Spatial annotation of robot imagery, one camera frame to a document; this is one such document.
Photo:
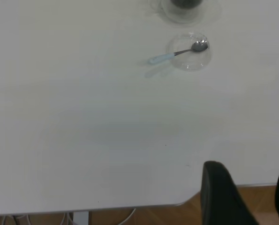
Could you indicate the clear double-wall glass cup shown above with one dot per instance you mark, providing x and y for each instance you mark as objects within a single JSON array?
[{"x": 183, "y": 16}]

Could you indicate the clear glass saucer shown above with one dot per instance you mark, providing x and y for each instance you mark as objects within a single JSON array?
[{"x": 190, "y": 62}]

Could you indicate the grey table leg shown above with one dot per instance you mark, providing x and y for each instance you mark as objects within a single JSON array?
[{"x": 81, "y": 219}]

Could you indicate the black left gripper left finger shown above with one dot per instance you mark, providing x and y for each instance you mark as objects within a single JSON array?
[{"x": 221, "y": 201}]

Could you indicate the coffee beans in glass cup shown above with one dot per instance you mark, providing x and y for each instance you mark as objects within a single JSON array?
[{"x": 186, "y": 2}]

